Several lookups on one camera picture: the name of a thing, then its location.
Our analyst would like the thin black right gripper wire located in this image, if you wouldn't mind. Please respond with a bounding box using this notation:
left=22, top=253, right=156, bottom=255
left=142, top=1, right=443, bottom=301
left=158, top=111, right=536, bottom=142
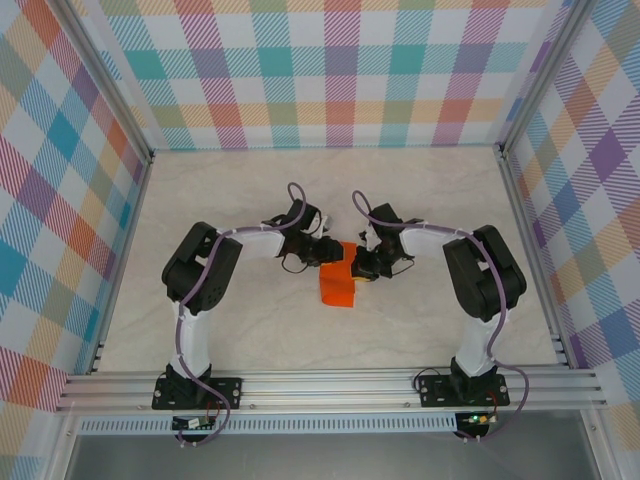
left=389, top=251, right=417, bottom=276

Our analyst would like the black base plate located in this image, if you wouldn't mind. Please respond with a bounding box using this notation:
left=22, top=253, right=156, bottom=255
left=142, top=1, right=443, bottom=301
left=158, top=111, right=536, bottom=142
left=417, top=374, right=511, bottom=409
left=151, top=375, right=244, bottom=411

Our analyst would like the slotted grey cable tray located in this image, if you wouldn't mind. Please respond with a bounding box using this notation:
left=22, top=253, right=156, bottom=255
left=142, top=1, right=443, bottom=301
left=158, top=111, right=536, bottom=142
left=78, top=417, right=459, bottom=435

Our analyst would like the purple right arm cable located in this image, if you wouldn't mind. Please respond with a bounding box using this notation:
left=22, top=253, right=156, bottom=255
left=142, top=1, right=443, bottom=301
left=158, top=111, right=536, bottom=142
left=351, top=188, right=531, bottom=445

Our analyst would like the long aluminium mounting rail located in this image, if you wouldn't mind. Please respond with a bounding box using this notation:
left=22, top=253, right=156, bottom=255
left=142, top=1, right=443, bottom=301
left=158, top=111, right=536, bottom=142
left=54, top=368, right=609, bottom=414

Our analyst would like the aluminium side rail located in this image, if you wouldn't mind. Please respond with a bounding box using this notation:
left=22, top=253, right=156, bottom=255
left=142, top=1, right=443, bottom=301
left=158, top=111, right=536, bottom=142
left=87, top=152, right=156, bottom=376
left=494, top=144, right=571, bottom=371

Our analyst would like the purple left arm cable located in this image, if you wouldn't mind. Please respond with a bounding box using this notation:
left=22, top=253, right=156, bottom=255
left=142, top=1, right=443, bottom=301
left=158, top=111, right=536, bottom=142
left=172, top=181, right=309, bottom=449

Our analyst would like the grey metal panel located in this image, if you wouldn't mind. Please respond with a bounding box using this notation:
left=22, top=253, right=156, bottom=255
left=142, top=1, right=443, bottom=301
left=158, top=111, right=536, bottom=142
left=64, top=433, right=601, bottom=480

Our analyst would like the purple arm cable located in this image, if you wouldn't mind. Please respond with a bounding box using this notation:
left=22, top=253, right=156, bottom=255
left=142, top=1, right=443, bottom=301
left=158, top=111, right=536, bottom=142
left=172, top=181, right=309, bottom=449
left=351, top=188, right=531, bottom=445

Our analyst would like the thin black base wire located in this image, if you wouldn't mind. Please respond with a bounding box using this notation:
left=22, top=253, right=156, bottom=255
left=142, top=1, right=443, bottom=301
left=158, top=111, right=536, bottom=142
left=413, top=368, right=451, bottom=396

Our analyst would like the thin black gripper wire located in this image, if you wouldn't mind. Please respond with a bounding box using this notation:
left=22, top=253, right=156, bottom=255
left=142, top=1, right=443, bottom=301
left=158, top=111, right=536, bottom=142
left=278, top=249, right=309, bottom=276
left=389, top=251, right=417, bottom=276

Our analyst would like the left small circuit board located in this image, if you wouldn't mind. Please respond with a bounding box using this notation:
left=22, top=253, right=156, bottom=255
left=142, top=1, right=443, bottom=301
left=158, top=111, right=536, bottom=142
left=172, top=415, right=216, bottom=431

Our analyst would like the aluminium frame post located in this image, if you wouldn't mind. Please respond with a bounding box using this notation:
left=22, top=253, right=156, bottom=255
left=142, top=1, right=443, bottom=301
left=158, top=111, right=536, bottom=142
left=58, top=0, right=155, bottom=166
left=492, top=0, right=599, bottom=161

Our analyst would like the thin black left gripper wire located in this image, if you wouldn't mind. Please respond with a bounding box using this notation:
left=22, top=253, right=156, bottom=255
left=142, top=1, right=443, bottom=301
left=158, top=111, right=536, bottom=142
left=278, top=249, right=309, bottom=276

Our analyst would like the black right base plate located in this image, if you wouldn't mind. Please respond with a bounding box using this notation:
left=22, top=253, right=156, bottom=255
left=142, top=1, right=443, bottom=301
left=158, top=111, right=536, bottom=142
left=417, top=374, right=511, bottom=409

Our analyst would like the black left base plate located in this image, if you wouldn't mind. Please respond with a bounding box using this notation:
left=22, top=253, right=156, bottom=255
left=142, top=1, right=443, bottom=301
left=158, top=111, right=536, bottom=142
left=151, top=375, right=244, bottom=411

